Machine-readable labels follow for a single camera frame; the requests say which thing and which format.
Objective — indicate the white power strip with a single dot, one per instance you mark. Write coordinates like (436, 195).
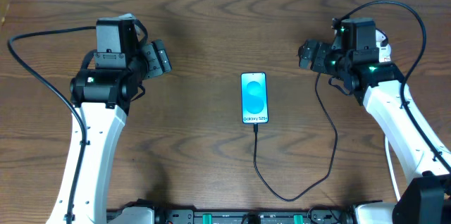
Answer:
(382, 42)

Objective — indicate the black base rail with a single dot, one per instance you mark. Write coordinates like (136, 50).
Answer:
(174, 214)

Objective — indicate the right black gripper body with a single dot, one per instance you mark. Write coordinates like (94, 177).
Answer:
(313, 56)

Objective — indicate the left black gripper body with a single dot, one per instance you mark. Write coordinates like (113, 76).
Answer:
(157, 59)

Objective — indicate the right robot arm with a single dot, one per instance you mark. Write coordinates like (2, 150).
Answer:
(360, 57)

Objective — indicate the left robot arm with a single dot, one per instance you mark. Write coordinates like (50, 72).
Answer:
(109, 79)

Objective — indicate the blue Galaxy smartphone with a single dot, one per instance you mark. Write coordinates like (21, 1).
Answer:
(254, 98)

